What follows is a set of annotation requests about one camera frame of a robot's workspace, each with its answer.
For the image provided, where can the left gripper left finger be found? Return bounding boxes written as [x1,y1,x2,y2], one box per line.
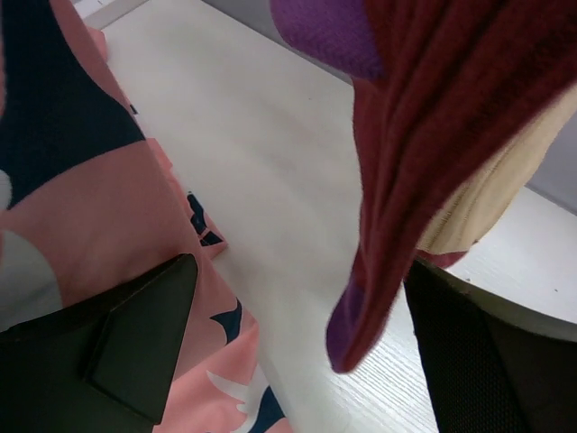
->
[1,254,197,432]

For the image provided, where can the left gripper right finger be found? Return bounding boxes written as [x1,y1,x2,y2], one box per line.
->
[404,260,576,432]

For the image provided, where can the beige purple striped sock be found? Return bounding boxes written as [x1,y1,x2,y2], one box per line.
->
[417,86,576,268]

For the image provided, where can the pink shark print shorts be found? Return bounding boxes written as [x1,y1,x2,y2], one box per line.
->
[1,1,291,432]

